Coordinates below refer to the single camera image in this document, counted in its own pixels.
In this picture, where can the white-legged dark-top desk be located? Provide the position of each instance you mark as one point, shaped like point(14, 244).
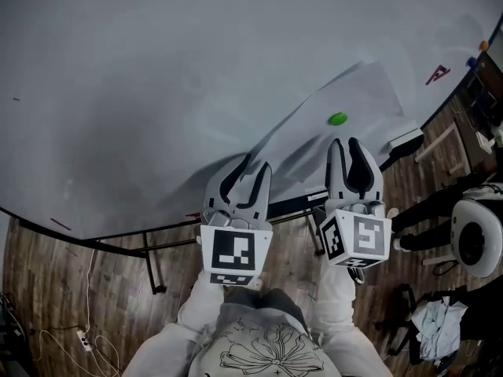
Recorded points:
point(463, 149)

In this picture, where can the red marker pen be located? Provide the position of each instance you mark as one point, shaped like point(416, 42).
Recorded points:
point(60, 224)

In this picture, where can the person's right forearm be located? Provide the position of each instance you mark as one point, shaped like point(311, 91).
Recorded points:
point(334, 304)

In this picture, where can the white paper sheet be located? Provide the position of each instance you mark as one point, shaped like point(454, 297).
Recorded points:
point(346, 92)

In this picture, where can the blue round magnet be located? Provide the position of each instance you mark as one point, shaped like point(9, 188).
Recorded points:
point(471, 61)

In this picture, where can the orange round magnet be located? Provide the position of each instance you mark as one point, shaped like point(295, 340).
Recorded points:
point(484, 45)

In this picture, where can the person's left forearm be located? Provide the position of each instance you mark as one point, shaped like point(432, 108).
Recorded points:
point(202, 308)

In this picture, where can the person's white printed sweatshirt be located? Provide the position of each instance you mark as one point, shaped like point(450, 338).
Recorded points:
point(267, 352)

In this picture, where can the black office chair with cloth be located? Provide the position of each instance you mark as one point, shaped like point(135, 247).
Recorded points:
point(483, 312)

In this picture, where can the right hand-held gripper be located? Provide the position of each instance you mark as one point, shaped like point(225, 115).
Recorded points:
point(361, 236)

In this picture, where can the large white whiteboard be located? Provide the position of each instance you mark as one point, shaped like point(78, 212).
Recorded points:
point(157, 92)

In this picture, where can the pale blue crumpled cloth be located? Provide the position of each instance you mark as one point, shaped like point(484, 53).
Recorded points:
point(440, 328)

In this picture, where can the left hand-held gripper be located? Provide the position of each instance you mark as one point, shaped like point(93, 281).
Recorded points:
point(236, 249)

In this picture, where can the white power strip with sockets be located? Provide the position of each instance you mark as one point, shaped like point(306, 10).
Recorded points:
point(83, 340)

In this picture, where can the green round magnet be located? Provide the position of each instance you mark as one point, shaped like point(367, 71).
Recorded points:
point(338, 118)

